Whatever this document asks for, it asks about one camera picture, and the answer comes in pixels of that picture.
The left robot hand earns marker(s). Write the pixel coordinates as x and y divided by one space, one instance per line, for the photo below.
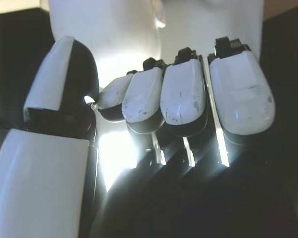
188 94

